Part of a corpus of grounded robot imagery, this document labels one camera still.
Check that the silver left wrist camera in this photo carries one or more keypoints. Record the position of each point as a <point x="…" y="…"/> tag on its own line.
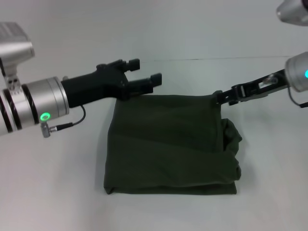
<point x="14" y="50"/>

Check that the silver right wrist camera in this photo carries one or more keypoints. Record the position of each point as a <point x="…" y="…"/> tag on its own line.
<point x="293" y="12"/>

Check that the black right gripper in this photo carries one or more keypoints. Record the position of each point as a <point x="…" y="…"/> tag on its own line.
<point x="264" y="84"/>

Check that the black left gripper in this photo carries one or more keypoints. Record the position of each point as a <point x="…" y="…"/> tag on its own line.
<point x="96" y="81"/>

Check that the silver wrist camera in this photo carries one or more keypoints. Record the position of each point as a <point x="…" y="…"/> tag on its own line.
<point x="14" y="50"/>
<point x="293" y="12"/>

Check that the dark green shirt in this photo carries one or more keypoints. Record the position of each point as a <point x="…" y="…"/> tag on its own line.
<point x="168" y="144"/>

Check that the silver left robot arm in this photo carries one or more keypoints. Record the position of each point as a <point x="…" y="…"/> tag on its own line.
<point x="36" y="103"/>

